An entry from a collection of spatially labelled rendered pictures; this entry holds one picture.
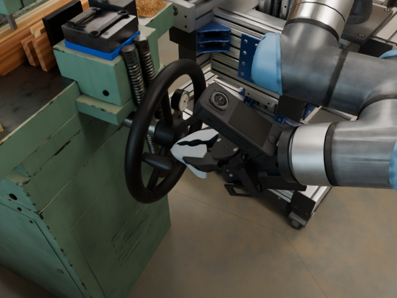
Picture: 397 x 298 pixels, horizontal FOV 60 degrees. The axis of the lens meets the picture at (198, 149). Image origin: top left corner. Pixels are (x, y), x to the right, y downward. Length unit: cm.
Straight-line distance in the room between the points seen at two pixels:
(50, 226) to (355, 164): 60
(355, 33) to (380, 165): 71
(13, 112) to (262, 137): 42
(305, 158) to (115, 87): 36
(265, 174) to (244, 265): 97
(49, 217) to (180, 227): 81
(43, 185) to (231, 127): 42
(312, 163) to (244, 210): 115
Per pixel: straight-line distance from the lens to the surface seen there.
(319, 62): 45
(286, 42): 47
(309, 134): 41
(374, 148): 38
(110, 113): 65
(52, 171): 72
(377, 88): 45
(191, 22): 125
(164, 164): 55
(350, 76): 45
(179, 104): 96
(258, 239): 147
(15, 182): 69
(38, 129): 65
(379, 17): 117
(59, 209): 78
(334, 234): 157
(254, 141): 42
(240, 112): 43
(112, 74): 61
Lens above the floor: 128
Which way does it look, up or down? 47 degrees down
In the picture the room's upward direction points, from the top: straight up
